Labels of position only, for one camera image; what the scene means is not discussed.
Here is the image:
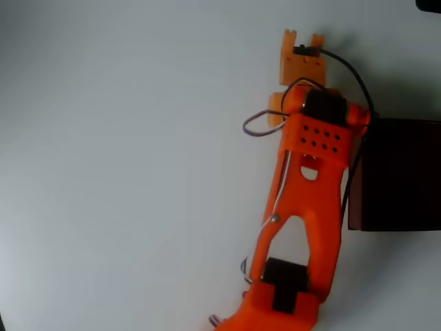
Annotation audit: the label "purple white servo wires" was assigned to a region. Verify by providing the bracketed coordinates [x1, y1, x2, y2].
[242, 108, 291, 138]

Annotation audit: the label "dark red box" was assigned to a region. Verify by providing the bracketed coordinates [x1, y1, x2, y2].
[347, 117, 441, 232]

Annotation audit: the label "small black camera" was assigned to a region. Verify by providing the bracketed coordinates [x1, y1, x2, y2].
[291, 44, 322, 57]

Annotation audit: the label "black camera cable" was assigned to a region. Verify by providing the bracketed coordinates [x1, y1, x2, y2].
[318, 48, 380, 217]

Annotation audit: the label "black object at corner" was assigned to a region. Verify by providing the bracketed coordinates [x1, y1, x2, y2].
[415, 0, 441, 14]

